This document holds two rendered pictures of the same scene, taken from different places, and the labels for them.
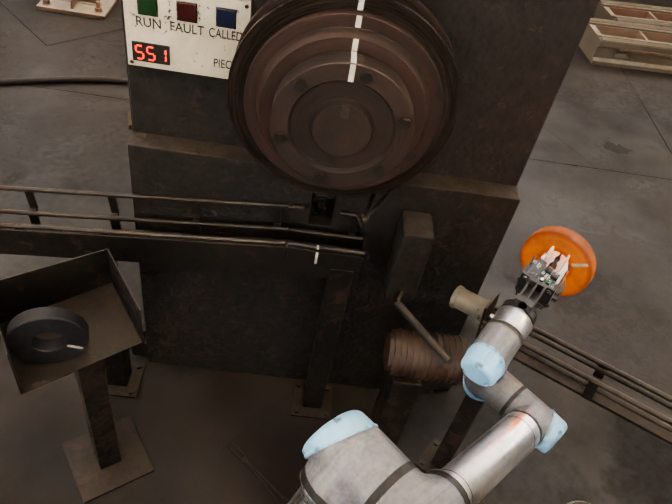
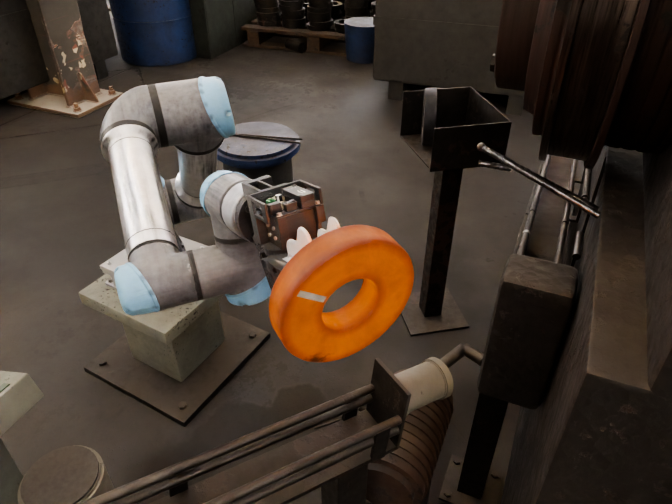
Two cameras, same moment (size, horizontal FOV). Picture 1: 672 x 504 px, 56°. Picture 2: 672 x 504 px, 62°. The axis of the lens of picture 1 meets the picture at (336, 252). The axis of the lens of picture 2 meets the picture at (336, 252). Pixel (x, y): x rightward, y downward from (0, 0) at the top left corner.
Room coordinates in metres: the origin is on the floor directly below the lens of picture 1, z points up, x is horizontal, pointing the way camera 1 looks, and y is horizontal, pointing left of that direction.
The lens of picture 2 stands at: (1.24, -0.86, 1.28)
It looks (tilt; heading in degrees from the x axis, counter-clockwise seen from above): 36 degrees down; 119
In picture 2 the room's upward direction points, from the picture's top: straight up
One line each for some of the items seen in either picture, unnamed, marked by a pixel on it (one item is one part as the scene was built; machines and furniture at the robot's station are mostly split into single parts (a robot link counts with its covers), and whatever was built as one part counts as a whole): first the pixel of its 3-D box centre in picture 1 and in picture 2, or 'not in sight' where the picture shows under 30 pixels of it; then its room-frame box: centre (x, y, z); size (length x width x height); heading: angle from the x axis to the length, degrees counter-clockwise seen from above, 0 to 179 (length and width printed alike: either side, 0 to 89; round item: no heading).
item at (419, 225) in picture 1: (407, 256); (526, 334); (1.20, -0.18, 0.68); 0.11 x 0.08 x 0.24; 6
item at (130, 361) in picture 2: not in sight; (173, 323); (0.23, -0.04, 0.13); 0.40 x 0.40 x 0.26; 89
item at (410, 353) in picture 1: (409, 397); (396, 500); (1.06, -0.29, 0.27); 0.22 x 0.13 x 0.53; 96
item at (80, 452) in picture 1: (84, 391); (439, 219); (0.82, 0.55, 0.36); 0.26 x 0.20 x 0.72; 131
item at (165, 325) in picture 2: not in sight; (164, 284); (0.23, -0.04, 0.28); 0.32 x 0.32 x 0.04; 89
